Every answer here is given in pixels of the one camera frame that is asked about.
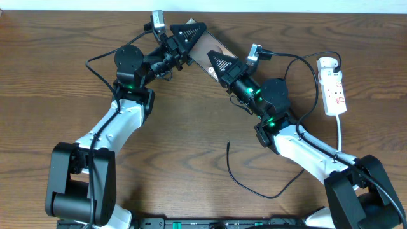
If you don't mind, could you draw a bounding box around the Galaxy smartphone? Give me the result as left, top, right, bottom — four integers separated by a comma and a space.
186, 17, 239, 82

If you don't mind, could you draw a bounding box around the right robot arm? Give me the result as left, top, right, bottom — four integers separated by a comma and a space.
208, 45, 406, 228

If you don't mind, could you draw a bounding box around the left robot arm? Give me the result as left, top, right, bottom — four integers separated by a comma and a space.
45, 22, 207, 228

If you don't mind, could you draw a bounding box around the white power strip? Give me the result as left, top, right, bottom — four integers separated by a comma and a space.
320, 81, 347, 116

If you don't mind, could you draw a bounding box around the white USB wall charger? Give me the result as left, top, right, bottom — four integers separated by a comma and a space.
317, 57, 343, 85

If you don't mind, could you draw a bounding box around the white power strip cord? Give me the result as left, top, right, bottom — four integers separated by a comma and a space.
335, 114, 343, 153

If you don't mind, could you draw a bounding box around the black USB charging cable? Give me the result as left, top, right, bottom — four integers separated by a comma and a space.
226, 51, 343, 200

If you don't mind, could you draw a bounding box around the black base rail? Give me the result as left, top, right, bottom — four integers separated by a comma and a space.
130, 217, 305, 229

